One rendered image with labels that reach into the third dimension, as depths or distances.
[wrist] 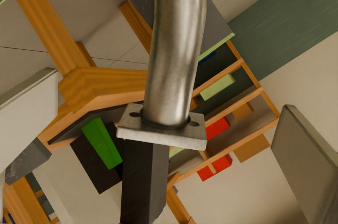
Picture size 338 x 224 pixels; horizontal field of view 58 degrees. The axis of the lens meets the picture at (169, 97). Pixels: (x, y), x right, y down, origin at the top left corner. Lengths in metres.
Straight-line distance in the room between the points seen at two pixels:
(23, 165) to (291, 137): 0.22
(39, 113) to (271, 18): 5.92
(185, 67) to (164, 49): 0.02
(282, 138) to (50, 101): 0.13
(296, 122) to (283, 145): 0.02
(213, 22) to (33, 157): 0.19
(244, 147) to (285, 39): 2.09
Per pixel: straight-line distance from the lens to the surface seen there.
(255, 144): 5.55
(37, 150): 0.29
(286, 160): 0.17
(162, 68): 0.17
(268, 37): 5.99
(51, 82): 0.18
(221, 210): 6.54
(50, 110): 0.18
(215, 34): 0.22
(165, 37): 0.17
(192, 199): 6.57
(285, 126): 0.18
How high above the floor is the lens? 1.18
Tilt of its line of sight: 6 degrees down
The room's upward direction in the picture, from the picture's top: 147 degrees clockwise
